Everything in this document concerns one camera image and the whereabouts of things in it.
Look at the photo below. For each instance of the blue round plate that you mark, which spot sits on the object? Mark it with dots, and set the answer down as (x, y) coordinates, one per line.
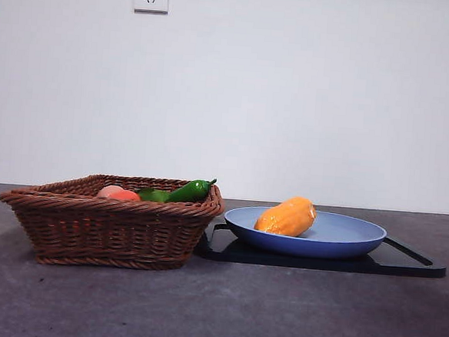
(319, 240)

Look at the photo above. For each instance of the brown wicker basket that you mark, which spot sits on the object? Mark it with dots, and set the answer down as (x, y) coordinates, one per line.
(104, 233)

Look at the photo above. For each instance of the green chili pepper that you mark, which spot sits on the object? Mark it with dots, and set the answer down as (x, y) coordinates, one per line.
(192, 191)

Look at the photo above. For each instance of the green leafy vegetable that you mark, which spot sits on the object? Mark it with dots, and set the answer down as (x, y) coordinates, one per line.
(149, 194)

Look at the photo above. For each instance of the orange red tomato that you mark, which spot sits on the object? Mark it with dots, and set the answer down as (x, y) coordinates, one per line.
(124, 195)

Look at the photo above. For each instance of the pale pink peach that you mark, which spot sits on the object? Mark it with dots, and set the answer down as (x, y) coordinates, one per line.
(109, 190)

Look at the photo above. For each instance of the black flat tray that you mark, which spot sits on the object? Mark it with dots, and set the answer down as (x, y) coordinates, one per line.
(403, 262)

